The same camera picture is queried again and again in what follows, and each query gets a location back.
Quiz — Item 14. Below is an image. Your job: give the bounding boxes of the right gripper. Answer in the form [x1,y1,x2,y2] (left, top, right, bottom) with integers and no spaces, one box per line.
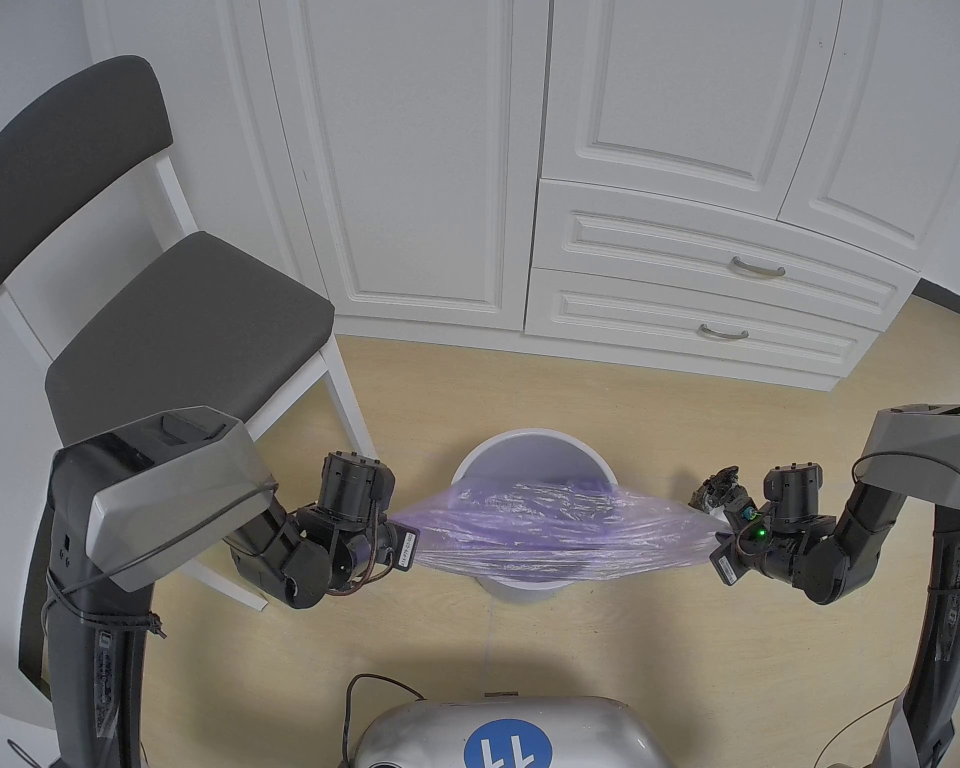
[708,527,799,588]

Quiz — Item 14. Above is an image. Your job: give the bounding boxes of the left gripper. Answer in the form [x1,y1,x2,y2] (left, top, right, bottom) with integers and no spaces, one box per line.
[348,519,420,584]

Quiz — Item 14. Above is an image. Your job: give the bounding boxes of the purple plastic bag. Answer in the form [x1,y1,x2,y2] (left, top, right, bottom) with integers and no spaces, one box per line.
[390,474,730,585]

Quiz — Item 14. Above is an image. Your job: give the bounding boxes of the black cable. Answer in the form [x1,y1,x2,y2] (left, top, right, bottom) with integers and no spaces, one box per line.
[819,693,901,763]
[341,673,429,768]

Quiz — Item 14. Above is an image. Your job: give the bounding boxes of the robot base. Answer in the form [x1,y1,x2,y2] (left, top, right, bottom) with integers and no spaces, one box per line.
[352,690,680,768]

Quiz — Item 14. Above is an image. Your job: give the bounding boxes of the white trash bin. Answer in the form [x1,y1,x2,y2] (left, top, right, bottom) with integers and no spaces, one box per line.
[450,427,618,606]

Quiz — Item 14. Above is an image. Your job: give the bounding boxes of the white wardrobe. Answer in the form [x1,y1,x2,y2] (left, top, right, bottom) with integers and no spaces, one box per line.
[81,0,960,395]

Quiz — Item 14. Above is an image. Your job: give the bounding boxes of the white chair grey cushions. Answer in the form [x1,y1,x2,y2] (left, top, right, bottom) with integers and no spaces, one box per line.
[0,56,380,612]

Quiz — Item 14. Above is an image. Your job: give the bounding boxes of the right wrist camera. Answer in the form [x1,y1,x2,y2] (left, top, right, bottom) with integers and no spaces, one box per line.
[721,486,768,541]

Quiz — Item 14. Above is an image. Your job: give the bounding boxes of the black plastic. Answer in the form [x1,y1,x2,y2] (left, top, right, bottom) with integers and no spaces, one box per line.
[690,465,744,515]

